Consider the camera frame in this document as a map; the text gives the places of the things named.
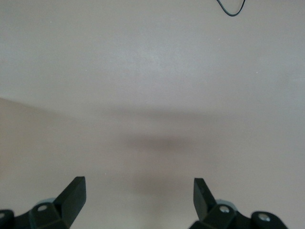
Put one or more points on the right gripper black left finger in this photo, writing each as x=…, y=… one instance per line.
x=71, y=200

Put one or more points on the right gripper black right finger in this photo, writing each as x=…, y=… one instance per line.
x=202, y=202

